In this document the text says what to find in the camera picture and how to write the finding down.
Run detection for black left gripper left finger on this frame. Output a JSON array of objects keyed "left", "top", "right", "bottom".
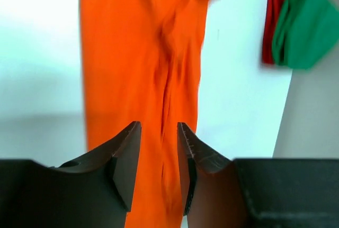
[{"left": 1, "top": 122, "right": 141, "bottom": 227}]

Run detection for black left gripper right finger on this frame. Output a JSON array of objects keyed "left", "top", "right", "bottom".
[{"left": 177, "top": 123, "right": 338, "bottom": 227}]

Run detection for orange t-shirt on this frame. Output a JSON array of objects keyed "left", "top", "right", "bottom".
[{"left": 80, "top": 0, "right": 210, "bottom": 227}]

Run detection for folded green t-shirt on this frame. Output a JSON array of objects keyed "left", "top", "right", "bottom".
[{"left": 271, "top": 0, "right": 338, "bottom": 69}]

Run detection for folded red t-shirt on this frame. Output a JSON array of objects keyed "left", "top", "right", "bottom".
[{"left": 262, "top": 0, "right": 284, "bottom": 66}]

